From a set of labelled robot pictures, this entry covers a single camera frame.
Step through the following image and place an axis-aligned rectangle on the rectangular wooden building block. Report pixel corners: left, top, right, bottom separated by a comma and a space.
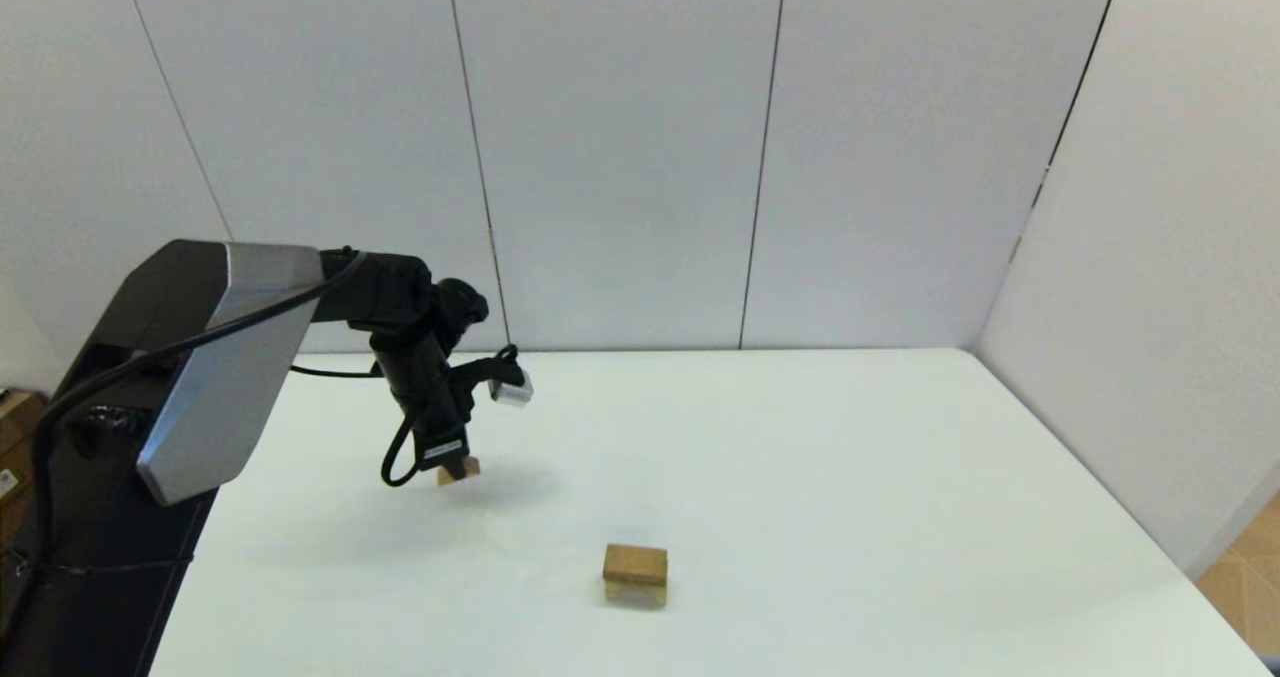
603, 544, 669, 587

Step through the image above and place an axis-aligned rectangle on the arched wooden building block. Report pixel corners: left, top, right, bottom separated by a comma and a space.
605, 579, 668, 609

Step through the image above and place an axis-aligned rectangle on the labelled brown cardboard box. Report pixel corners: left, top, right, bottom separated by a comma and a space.
0, 435, 27, 528

